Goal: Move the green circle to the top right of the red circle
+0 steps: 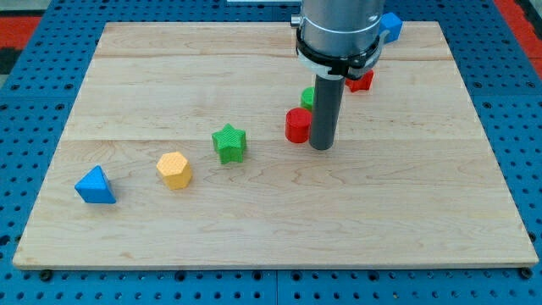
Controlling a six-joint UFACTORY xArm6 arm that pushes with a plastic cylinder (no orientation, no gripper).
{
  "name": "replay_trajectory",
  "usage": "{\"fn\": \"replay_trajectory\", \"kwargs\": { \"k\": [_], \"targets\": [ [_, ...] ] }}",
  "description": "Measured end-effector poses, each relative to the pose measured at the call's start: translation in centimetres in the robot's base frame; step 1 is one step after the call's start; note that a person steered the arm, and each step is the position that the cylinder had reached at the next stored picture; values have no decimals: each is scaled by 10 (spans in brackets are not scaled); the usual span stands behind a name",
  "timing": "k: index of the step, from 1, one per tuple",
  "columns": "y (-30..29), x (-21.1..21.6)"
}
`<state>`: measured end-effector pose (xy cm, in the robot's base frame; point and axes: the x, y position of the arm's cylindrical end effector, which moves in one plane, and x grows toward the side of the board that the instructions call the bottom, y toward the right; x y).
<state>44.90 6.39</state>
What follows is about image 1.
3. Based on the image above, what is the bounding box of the red star block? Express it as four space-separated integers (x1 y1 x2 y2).
346 69 374 92

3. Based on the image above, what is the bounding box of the green star block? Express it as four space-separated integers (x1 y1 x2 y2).
212 124 246 164

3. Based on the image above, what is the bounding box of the green cylinder block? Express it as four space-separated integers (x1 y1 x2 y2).
300 86 314 112

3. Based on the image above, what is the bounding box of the blue cube block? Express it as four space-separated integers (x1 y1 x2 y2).
379 13 403 43

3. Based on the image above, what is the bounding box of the blue triangle block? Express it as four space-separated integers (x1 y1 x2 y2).
75 165 116 204

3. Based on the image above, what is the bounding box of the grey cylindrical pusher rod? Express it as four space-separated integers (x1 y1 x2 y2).
309 75 345 150

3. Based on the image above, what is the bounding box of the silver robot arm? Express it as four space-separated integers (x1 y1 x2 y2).
291 0 389 80

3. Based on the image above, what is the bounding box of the yellow hexagon block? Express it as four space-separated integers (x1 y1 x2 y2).
157 152 192 190

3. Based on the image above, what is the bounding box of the red cylinder block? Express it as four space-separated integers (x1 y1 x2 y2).
285 108 312 143

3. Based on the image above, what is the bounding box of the wooden board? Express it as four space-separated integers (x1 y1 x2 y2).
13 22 539 270

